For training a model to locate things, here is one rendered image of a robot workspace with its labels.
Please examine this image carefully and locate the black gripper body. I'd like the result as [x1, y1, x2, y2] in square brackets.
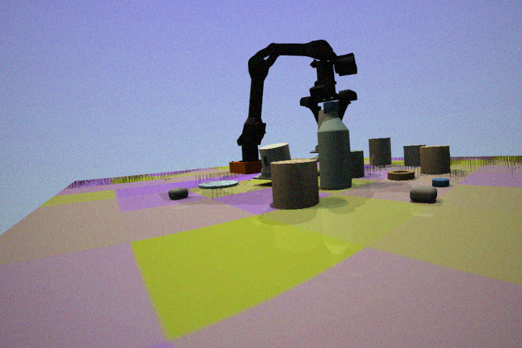
[300, 76, 357, 106]

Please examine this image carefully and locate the blue short cylinder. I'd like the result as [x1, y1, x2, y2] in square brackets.
[432, 178, 449, 187]

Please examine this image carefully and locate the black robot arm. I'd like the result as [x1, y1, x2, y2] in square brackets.
[237, 39, 357, 162]

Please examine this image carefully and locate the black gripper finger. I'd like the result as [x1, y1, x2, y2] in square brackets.
[306, 105, 321, 124]
[336, 100, 351, 120]

